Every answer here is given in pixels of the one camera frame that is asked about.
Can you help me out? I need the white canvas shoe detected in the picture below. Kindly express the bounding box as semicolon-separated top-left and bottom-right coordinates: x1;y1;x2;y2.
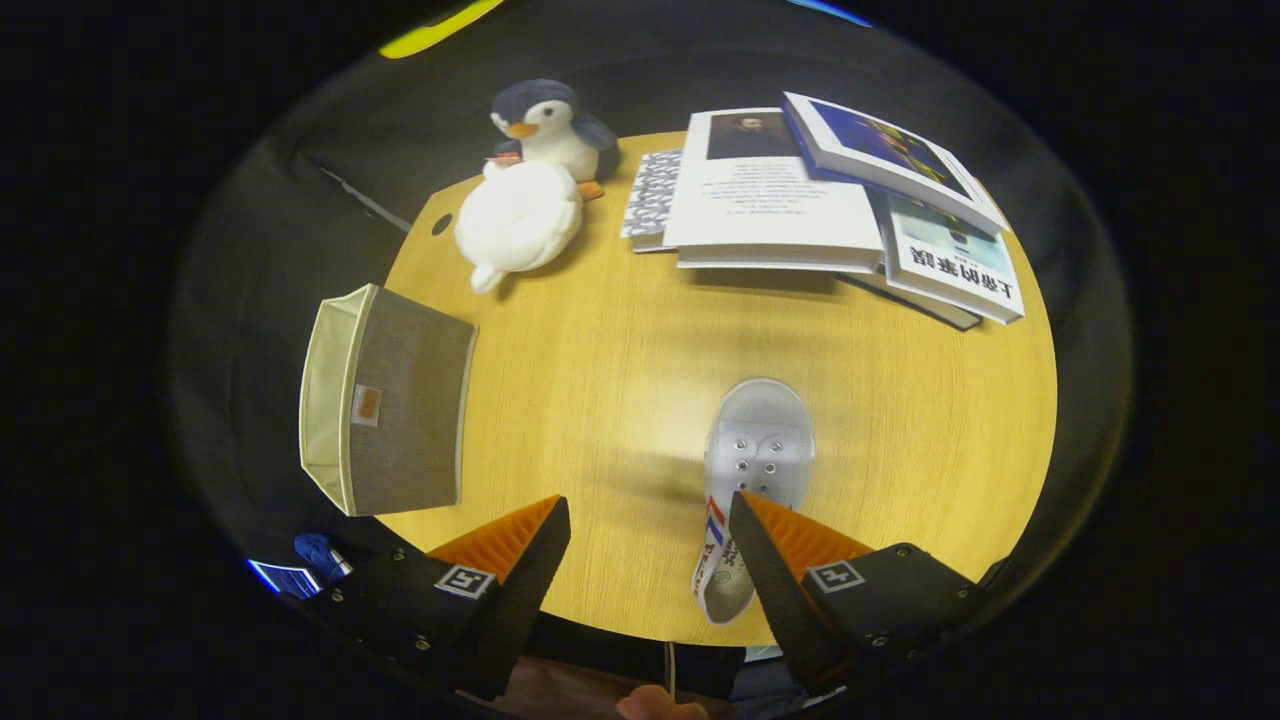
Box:
692;378;816;626

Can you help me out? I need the white book black lettering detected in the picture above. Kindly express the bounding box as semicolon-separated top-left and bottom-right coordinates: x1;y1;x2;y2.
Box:
880;195;1026;326

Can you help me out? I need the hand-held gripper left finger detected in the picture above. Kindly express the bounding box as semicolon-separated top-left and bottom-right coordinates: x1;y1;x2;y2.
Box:
318;495;573;701

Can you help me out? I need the computer monitor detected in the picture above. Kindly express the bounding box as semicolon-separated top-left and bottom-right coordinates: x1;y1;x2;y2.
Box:
248;560;323;601

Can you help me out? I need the blue cover book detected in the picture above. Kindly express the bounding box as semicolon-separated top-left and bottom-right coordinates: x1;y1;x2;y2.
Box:
782;92;1011;238

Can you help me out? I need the white book with portrait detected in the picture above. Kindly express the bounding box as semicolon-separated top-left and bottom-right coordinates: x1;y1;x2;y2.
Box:
662;107;886;273

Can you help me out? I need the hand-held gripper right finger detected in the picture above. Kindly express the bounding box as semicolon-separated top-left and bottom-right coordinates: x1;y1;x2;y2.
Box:
728;490;986;696

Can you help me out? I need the penguin plush toy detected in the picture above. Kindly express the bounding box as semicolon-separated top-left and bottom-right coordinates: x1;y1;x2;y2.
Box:
488;78;619;203

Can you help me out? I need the beige fabric storage box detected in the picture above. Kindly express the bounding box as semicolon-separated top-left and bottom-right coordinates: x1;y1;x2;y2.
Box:
298;283;479;518

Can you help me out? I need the black white patterned book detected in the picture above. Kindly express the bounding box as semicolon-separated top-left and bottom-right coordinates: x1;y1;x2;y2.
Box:
620;150;686;253

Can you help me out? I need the white duck plush toy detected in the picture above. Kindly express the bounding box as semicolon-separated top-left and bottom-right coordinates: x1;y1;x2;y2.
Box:
455;160;584;296

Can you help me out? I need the blue cloth item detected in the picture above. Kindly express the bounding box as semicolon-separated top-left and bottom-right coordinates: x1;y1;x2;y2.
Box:
294;533;353;583

